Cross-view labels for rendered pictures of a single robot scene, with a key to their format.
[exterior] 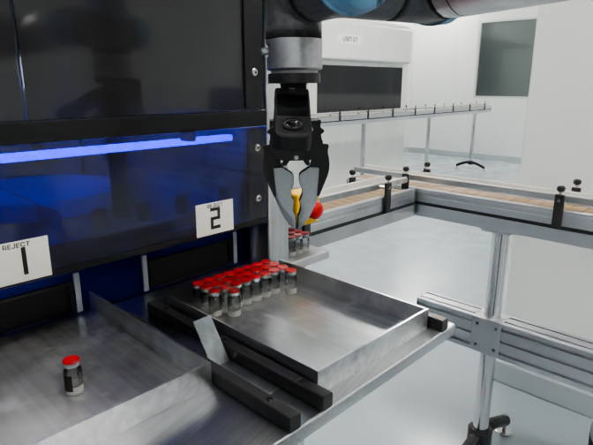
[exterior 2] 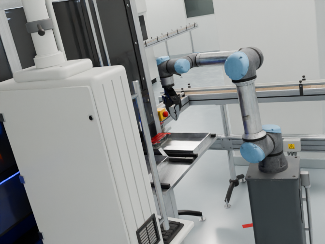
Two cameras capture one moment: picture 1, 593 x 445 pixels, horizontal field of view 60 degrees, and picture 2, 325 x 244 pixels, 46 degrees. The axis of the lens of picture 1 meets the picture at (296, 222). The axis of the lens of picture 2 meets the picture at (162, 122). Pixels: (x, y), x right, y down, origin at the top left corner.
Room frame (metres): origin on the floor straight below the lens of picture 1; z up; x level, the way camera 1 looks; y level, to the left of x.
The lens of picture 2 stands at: (-1.31, 0.53, 1.73)
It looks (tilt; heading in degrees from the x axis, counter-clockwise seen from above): 18 degrees down; 347
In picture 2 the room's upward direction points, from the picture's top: 11 degrees counter-clockwise
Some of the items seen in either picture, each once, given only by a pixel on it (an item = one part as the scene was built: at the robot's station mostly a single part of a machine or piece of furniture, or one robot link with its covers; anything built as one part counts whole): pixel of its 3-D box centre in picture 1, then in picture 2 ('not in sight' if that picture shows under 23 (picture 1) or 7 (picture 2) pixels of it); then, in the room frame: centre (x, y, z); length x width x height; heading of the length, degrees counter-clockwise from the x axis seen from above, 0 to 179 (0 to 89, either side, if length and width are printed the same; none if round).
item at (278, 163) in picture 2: not in sight; (272, 158); (0.36, -0.38, 0.84); 0.15 x 0.15 x 0.10
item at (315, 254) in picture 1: (289, 253); (158, 130); (1.16, 0.02, 0.87); 0.14 x 0.13 x 0.02; 46
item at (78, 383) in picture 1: (73, 376); not in sight; (0.58, 0.28, 0.90); 0.02 x 0.02 x 0.04
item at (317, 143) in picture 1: (294, 118); (169, 94); (0.73, 0.00, 1.21); 0.09 x 0.08 x 0.12; 3
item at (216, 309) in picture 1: (251, 289); (160, 141); (0.86, 0.08, 0.90); 0.18 x 0.02 x 0.05; 135
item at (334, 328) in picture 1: (294, 312); (176, 143); (0.78, 0.00, 0.90); 0.34 x 0.26 x 0.04; 45
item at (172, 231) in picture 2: not in sight; (137, 225); (0.18, 0.40, 0.82); 0.40 x 0.14 x 0.02; 43
